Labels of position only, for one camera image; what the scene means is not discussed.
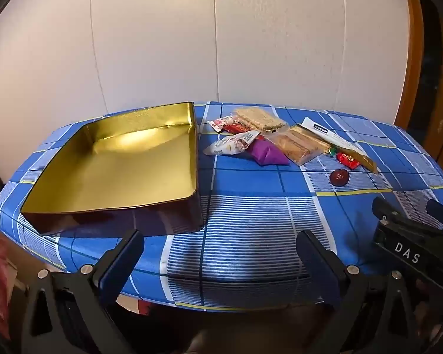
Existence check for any red jujube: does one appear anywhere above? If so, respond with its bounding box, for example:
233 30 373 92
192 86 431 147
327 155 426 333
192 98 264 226
330 169 349 186

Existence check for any white long sachet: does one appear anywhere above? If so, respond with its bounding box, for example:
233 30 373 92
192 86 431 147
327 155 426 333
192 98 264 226
303 116 366 155

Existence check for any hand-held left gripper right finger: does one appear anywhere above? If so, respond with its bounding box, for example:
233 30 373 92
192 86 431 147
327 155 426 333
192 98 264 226
296 230 418 354

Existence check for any red snack packet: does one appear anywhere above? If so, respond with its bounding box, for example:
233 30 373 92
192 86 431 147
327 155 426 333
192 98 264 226
223 123 252 135

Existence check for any wooden door frame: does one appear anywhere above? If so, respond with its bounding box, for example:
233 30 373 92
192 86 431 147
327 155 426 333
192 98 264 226
393 0 443 178

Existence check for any white snack packet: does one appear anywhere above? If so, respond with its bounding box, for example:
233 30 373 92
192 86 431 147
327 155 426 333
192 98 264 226
203 131 262 155

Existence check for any sesame bar green-edged pack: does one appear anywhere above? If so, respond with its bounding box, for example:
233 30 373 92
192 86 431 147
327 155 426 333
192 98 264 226
290 124 335 155

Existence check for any rice cracker clear pack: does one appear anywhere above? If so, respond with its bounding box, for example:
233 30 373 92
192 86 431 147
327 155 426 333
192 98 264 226
232 107 289 132

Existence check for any gold tin box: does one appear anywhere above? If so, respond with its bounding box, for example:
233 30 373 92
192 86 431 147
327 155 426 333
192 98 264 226
20 101 204 236

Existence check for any purple snack packet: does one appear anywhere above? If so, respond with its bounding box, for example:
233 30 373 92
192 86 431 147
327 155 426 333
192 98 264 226
249 137 290 166

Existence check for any pink white candy packet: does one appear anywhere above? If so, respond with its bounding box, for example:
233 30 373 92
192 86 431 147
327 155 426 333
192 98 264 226
210 116 234 132

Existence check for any brown biscuit clear pack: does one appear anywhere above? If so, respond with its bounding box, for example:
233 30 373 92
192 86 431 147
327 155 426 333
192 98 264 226
266 129 318 166

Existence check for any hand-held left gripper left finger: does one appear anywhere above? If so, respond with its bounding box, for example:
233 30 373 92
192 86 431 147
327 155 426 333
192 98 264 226
22 229 145 354

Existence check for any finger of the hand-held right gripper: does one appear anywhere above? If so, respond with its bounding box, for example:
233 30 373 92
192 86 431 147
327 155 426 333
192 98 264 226
372 196 423 230
426 199 443 235

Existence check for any gold brown long sachet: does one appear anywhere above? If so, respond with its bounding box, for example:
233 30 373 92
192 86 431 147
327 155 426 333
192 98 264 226
349 147 379 174

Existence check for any blue plaid tablecloth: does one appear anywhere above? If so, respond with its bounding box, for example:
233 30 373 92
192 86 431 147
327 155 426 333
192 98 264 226
0 100 443 312

